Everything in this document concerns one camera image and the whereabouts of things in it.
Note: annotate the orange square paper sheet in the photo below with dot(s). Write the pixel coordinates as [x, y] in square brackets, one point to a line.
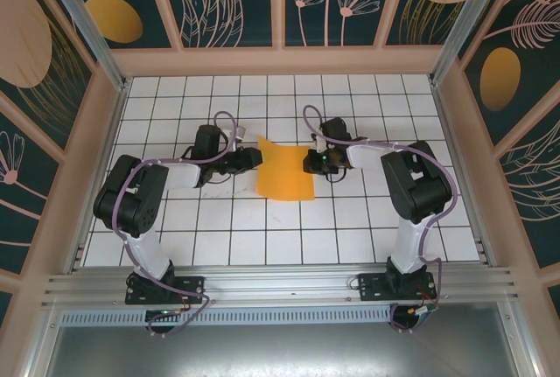
[284, 176]

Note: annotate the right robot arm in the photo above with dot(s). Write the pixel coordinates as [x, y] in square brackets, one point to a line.
[415, 184]

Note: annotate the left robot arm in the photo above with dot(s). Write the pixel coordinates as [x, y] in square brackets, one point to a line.
[131, 202]

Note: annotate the grey metal sheet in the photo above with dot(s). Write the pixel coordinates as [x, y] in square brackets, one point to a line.
[280, 351]

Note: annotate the small green circuit board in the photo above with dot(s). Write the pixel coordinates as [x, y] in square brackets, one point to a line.
[426, 311]

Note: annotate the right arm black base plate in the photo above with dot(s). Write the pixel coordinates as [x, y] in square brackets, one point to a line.
[372, 287]

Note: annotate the aluminium mounting rail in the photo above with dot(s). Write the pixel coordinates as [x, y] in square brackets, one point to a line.
[284, 285]

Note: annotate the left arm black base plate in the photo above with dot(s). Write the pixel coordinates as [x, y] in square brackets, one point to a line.
[190, 285]

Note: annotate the aluminium side rail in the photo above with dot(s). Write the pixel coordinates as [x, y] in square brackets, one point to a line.
[79, 256]
[483, 250]

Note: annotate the aluminium frame post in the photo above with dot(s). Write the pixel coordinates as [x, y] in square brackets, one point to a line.
[466, 23]
[84, 23]

